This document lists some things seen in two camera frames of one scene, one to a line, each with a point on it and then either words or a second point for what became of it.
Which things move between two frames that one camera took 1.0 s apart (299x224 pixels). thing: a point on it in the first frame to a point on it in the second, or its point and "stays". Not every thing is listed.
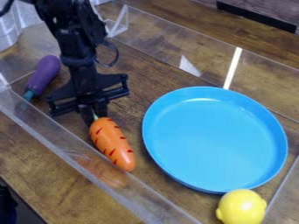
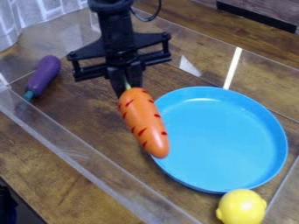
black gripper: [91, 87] to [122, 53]
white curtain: [23, 16] stays
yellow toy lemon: [241, 206] stays
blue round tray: [214, 138] stays
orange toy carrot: [113, 142] to [145, 119]
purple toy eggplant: [43, 75] stays
